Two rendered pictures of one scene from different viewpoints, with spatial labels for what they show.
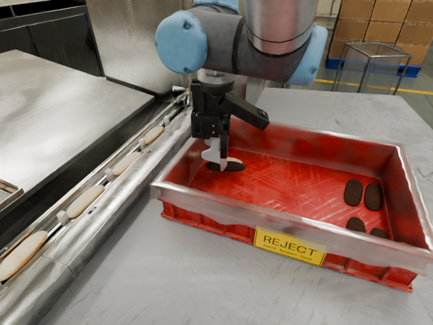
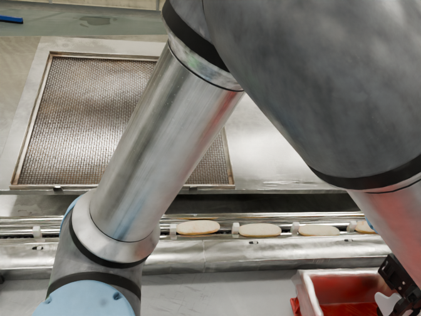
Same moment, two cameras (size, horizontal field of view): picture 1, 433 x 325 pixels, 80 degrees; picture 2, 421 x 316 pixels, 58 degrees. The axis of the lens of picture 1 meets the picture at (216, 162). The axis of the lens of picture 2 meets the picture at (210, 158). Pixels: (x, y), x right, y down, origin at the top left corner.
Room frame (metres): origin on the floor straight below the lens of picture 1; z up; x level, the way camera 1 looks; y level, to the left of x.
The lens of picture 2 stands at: (-0.03, -0.15, 1.51)
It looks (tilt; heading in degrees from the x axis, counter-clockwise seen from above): 39 degrees down; 59
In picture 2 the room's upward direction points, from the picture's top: 8 degrees clockwise
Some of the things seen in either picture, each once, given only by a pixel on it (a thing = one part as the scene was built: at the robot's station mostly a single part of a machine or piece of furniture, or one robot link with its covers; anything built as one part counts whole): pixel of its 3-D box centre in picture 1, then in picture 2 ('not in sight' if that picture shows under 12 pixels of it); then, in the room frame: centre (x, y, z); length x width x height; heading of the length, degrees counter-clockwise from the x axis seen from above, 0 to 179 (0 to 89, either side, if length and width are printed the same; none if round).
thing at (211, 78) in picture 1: (216, 70); not in sight; (0.51, 0.00, 1.09); 0.08 x 0.08 x 0.05
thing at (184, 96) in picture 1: (181, 95); not in sight; (0.84, 0.12, 0.89); 0.06 x 0.01 x 0.06; 70
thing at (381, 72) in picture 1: (362, 87); not in sight; (2.13, -1.23, 0.42); 0.40 x 0.31 x 0.67; 4
